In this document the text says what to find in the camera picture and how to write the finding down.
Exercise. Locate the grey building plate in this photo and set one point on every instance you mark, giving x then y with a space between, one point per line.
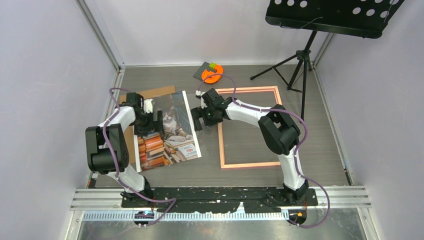
200 71

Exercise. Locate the cat and books photo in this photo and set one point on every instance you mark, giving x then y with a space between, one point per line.
151 152

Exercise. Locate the pink wooden picture frame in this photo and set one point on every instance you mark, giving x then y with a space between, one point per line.
243 90

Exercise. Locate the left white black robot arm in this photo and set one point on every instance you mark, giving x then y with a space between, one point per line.
106 147

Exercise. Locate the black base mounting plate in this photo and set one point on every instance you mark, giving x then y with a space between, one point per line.
219 200

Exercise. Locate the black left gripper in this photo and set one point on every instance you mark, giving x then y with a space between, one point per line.
156 126

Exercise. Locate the black music stand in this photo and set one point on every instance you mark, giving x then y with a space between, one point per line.
360 18

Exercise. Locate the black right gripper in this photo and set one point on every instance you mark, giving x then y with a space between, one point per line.
197 112

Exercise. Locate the aluminium rail front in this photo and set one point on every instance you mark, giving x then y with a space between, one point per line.
100 204

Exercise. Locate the green toy brick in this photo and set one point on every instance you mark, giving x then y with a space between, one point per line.
212 66

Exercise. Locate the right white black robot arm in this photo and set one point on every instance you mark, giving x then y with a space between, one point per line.
279 131

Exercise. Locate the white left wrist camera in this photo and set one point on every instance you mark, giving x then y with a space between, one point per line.
148 105

